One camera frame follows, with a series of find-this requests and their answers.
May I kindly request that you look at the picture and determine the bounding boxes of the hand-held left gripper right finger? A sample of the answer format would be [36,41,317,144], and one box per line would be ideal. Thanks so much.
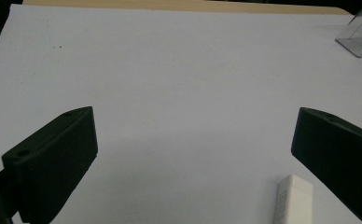
[290,106,362,224]

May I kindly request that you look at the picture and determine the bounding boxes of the clear plastic box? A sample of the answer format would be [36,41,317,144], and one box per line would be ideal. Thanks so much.
[334,0,362,59]

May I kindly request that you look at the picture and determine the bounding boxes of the small white box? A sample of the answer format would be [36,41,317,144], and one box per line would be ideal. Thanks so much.
[272,174,314,224]

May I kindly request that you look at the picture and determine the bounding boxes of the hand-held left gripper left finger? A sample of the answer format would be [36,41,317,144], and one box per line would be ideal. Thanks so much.
[1,105,99,224]

